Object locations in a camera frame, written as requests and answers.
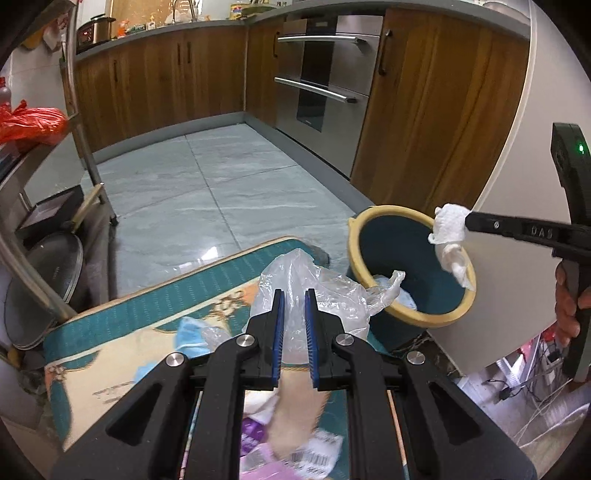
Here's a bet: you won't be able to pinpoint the clear plastic bag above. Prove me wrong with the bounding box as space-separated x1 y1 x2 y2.
250 248 406 366

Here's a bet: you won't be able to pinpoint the white paper tissue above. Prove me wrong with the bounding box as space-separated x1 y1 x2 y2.
428 203 475 291

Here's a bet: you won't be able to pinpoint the wooden kitchen cabinets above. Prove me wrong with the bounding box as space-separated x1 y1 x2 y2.
74 1 530 213

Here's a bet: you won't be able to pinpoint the person's right hand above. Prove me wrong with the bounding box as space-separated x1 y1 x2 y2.
555 263 590 347

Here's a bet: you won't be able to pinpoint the white refrigerator door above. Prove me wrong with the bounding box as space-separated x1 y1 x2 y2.
430 2 590 375

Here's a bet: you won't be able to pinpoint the blue surgical face mask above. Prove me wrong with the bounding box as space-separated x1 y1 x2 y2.
132 317 230 384

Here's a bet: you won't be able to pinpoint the teal bin with yellow rim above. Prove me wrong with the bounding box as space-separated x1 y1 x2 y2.
348 205 476 351

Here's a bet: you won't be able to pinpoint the teal orange patterned mat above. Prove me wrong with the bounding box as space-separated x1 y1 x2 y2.
43 235 408 480

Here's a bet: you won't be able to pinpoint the white barcode label wrapper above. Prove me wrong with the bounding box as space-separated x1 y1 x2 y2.
283 428 344 479

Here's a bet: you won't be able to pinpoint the pan with glass lid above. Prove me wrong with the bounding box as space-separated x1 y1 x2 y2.
3 183 106 351

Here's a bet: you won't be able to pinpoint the black square tray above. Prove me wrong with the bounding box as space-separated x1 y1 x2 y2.
16 185 84 238

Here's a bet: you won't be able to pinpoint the stainless steel oven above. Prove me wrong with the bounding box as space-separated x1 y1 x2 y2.
274 15 384 178

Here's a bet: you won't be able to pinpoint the red plastic bag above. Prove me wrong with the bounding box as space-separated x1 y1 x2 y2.
0 100 69 145

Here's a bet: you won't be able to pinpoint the stainless steel shelf rack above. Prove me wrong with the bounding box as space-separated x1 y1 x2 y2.
1 1 117 351

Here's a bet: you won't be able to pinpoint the silver rice cooker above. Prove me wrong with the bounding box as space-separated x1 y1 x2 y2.
76 14 115 52

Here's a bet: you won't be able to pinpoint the cables on floor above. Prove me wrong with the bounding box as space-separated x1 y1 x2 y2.
484 336 591 448

